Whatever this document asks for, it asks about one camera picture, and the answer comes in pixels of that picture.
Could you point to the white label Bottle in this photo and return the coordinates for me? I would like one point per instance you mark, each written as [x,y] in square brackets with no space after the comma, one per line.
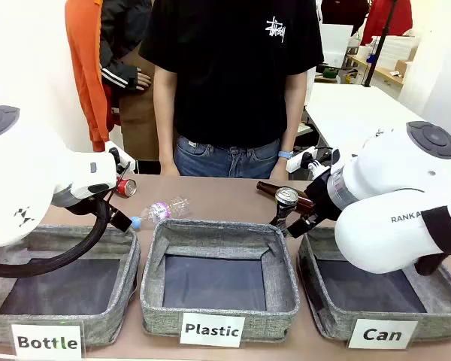
[47,342]

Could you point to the person's right forearm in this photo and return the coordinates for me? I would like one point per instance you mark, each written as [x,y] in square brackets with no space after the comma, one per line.
[166,135]

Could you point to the black can silver top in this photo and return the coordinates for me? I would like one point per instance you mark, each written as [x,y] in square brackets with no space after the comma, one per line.
[286,196]

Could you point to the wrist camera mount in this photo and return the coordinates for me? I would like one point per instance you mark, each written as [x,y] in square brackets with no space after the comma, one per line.
[315,165]
[114,155]

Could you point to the white label Plastic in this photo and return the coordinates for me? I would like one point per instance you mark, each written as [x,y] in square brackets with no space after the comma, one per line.
[211,329]

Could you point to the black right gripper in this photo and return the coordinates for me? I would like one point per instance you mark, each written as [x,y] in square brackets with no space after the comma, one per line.
[323,199]

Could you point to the brown glass bottle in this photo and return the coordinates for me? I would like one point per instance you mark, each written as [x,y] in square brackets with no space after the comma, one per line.
[267,188]

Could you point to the white table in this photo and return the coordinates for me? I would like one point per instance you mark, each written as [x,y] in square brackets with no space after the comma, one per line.
[361,109]

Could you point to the person in orange jacket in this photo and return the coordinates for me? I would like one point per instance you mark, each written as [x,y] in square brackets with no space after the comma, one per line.
[84,67]

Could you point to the white label Can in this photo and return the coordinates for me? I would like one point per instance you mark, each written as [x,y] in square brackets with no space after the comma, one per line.
[382,334]

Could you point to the grey fabric basket Can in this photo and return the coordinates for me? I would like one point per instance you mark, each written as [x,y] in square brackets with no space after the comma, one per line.
[361,289]

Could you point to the grey fabric basket Plastic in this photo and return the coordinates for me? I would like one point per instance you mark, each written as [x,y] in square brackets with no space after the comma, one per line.
[214,282]

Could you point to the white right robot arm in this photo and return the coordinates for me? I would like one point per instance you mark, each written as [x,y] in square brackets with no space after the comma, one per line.
[379,240]

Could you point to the grey fabric basket Bottle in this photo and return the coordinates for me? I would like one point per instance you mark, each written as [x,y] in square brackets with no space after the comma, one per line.
[60,286]

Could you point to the white board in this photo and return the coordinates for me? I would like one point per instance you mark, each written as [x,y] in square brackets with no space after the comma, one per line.
[336,43]

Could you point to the person's left hand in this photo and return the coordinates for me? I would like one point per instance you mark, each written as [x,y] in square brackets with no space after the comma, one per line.
[280,171]

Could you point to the clear plastic bottle purple label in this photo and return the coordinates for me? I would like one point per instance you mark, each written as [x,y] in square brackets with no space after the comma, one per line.
[161,211]

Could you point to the light blue wristband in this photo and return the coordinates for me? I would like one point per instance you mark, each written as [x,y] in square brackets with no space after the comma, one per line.
[285,154]

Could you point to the person in black jacket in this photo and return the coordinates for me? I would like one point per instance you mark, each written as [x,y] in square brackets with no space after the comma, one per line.
[116,37]

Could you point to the person's right hand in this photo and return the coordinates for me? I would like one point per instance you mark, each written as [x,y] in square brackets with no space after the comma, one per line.
[170,169]

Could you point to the wooden workbench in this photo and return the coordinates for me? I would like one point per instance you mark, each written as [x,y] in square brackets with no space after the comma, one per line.
[383,73]

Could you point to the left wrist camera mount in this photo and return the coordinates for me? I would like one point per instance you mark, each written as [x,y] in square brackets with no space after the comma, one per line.
[114,155]

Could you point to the bystander's hand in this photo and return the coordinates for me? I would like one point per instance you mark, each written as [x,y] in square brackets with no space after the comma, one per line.
[143,80]

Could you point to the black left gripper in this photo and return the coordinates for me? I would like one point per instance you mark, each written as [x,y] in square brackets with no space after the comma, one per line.
[86,208]

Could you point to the person in black T-shirt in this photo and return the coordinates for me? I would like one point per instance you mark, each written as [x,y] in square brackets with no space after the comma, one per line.
[229,75]

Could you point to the person's left forearm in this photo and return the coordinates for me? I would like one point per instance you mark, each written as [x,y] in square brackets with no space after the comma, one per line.
[293,131]

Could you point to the stack of white boxes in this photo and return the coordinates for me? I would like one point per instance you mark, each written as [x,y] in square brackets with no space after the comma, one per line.
[394,49]

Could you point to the person in red top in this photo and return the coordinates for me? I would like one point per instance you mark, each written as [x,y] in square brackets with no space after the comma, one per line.
[396,19]

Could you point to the black tripod pole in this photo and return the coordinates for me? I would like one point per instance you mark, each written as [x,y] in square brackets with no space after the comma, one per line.
[381,41]

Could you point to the red soda can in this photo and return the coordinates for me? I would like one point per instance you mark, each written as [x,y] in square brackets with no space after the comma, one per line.
[127,187]

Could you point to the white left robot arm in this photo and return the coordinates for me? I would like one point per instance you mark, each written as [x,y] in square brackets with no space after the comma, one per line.
[30,169]

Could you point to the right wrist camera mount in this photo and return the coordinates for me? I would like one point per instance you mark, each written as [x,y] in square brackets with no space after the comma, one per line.
[315,165]

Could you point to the white power strip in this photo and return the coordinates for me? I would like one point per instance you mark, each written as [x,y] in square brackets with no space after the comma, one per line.
[297,161]

